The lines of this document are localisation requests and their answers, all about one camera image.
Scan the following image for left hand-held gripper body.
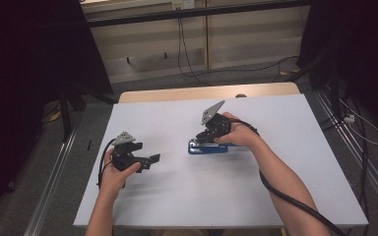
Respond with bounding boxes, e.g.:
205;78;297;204
111;131;139;172

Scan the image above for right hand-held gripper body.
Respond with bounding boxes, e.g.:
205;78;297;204
201;99;233;143

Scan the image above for blue stapler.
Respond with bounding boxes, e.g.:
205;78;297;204
187;139;244;155

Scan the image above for person's right hand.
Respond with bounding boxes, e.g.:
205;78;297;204
214;111;261;149

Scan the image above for person's left hand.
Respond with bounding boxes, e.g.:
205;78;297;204
98;148;143;197

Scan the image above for white table board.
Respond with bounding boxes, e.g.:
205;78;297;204
73;93;369;230

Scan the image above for black metal stand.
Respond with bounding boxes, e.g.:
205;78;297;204
58;83;87;143

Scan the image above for black horizontal bar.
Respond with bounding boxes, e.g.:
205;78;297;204
86;0;311;29

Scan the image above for black curtain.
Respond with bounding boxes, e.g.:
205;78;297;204
296;0;378;139
0;0;114;227

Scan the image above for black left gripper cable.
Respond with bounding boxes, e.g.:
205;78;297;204
96;138;117;191

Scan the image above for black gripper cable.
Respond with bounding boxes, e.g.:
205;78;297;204
227;118;347;236
96;138;117;191

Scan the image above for black hanging cable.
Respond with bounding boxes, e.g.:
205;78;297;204
179;18;300;75
176;8;213;88

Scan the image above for aluminium floor rail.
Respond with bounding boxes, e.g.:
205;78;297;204
314;90;378;215
24;128;79;236

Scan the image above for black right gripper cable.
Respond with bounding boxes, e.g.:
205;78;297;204
227;118;347;236

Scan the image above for white wall socket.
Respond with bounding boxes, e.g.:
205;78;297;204
171;0;196;11

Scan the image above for black floor cable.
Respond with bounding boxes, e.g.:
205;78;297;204
319;93;372;236

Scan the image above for white floor cable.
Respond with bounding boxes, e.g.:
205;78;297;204
339;97;378;147

